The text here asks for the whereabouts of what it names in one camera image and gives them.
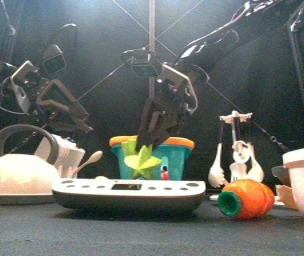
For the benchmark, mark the green toy starfruit piece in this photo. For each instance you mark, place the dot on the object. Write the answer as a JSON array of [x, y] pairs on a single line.
[[142, 162]]

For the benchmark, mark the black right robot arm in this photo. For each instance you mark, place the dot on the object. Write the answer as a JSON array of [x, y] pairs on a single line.
[[239, 31]]

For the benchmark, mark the teal toy pot orange rim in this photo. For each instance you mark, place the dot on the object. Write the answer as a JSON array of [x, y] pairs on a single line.
[[174, 158]]

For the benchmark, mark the white toy toaster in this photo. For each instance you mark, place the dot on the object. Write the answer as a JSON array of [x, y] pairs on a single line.
[[68, 156]]

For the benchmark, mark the white utensil rack stand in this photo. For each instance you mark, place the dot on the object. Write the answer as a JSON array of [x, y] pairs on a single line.
[[235, 124]]

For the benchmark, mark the white toy slotted spoon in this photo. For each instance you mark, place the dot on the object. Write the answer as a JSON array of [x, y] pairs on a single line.
[[217, 170]]

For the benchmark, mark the white toy spatula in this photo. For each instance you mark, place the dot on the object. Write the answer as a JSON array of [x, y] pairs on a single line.
[[238, 160]]

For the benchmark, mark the white and black toy scale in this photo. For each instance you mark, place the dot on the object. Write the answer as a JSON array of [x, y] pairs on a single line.
[[128, 196]]

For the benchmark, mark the white toy ladle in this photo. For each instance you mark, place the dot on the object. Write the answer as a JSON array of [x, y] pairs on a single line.
[[255, 168]]

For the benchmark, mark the orange toy carrot green end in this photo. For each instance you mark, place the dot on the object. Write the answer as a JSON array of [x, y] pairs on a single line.
[[247, 198]]

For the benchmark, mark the beige toy food piece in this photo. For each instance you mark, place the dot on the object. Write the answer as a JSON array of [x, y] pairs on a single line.
[[286, 196]]

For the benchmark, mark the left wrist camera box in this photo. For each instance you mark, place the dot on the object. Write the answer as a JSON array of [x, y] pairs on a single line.
[[54, 60]]

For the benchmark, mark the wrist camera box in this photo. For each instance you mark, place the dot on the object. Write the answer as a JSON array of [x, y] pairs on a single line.
[[142, 64], [54, 60]]

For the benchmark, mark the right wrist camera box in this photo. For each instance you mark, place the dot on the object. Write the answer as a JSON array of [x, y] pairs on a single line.
[[142, 64]]

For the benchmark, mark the vertical metal frame pole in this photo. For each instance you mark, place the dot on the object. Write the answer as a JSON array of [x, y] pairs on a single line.
[[151, 36]]

